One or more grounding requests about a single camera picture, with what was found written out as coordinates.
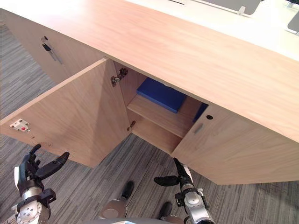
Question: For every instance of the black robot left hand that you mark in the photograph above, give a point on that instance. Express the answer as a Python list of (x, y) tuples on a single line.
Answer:
[(30, 177)]

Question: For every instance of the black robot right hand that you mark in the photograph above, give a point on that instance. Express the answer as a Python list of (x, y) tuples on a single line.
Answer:
[(185, 178)]

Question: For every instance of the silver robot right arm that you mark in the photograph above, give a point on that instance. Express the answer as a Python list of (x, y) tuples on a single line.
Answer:
[(196, 207)]

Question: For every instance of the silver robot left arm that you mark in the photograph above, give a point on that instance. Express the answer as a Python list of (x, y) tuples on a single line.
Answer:
[(30, 210)]

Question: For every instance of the round black door lock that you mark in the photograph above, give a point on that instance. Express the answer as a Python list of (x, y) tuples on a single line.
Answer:
[(210, 117)]

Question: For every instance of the upright blue folder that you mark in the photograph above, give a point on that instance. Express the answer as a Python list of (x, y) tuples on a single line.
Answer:
[(199, 113)]

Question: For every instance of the wooden cabinet shelf board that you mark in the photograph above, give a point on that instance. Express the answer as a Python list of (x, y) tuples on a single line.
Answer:
[(158, 116)]

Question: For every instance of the open wooden cabinet door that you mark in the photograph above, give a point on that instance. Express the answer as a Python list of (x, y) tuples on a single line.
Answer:
[(70, 116)]

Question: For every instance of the small metal door hinge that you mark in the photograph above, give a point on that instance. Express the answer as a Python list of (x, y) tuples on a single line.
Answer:
[(131, 125)]

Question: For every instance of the flat blue folder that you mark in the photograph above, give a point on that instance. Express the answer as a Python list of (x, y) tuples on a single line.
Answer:
[(161, 94)]

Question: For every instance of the large metal door hinge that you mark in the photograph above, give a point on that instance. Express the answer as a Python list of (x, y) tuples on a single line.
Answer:
[(119, 75)]

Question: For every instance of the wooden door with key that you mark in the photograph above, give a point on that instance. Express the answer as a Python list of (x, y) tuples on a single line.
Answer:
[(74, 56)]

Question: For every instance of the long wooden office cabinet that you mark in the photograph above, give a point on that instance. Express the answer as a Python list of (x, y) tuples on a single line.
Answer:
[(187, 46)]

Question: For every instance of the white latch with red button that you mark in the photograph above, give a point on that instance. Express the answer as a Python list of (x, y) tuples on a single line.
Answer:
[(19, 125)]

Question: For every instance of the black key in lock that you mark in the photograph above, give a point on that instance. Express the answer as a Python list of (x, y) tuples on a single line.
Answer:
[(46, 47)]

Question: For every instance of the wide grey desk partition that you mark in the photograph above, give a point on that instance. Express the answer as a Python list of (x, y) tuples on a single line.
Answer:
[(233, 5)]

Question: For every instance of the narrow grey desk partition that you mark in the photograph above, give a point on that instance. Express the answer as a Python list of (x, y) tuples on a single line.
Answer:
[(294, 24)]

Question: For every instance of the silver partition bracket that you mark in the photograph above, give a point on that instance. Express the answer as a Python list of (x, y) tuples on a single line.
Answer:
[(290, 5), (241, 11)]

